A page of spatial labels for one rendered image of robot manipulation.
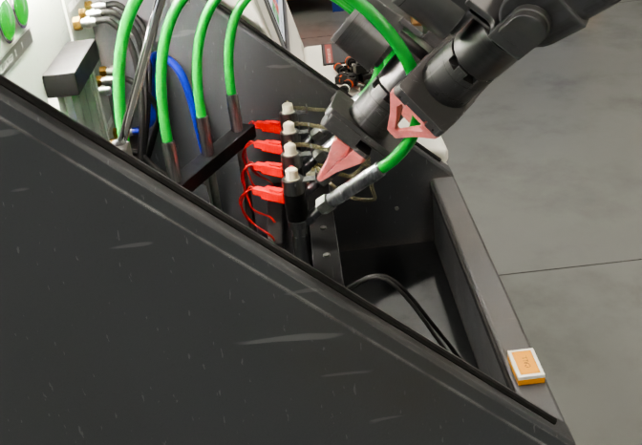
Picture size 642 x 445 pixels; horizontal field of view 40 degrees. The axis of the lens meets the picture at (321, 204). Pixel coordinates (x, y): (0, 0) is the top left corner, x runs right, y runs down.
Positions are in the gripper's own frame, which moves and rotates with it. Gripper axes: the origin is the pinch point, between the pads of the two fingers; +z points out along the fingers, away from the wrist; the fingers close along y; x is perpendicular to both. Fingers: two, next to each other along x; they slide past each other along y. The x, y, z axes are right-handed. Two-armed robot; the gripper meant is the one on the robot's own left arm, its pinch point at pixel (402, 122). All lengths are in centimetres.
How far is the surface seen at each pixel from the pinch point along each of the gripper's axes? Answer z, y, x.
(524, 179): 186, -187, 60
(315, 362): 0.8, 27.3, 9.7
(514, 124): 216, -234, 47
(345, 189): 8.7, 5.6, 1.0
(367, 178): 5.8, 4.4, 1.7
